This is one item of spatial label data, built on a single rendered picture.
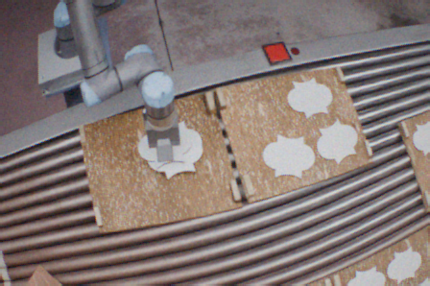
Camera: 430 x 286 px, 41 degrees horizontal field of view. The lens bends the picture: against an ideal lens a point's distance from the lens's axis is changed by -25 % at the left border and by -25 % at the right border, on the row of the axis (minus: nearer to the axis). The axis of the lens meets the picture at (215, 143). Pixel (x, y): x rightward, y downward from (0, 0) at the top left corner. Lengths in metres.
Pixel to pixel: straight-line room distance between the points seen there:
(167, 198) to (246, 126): 0.30
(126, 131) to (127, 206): 0.23
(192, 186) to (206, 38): 1.46
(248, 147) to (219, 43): 1.35
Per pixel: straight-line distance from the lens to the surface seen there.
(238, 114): 2.06
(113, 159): 2.02
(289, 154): 2.01
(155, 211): 1.95
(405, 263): 1.96
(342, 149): 2.03
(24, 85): 3.39
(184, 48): 3.30
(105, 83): 1.75
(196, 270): 1.90
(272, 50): 2.19
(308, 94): 2.10
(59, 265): 1.96
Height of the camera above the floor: 2.75
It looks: 64 degrees down
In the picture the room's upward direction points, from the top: 1 degrees counter-clockwise
